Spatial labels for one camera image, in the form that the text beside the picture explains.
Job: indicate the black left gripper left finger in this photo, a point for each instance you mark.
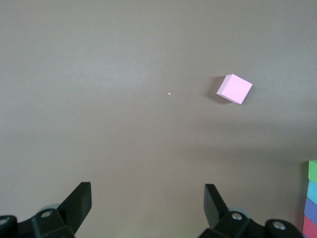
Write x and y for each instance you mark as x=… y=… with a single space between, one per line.
x=76 y=205

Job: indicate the purple foam cube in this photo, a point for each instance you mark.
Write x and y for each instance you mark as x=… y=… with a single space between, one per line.
x=311 y=208

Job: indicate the red foam cube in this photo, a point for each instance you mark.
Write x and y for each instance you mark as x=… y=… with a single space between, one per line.
x=310 y=227

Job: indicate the cyan foam cube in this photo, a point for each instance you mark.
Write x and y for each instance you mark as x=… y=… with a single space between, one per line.
x=312 y=190

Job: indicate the light pink foam cube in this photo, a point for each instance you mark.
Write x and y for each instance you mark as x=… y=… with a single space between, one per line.
x=234 y=89

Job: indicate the green foam cube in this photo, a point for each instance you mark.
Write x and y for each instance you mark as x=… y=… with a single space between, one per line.
x=313 y=171

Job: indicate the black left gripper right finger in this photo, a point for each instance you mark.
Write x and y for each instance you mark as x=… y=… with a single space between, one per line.
x=214 y=208

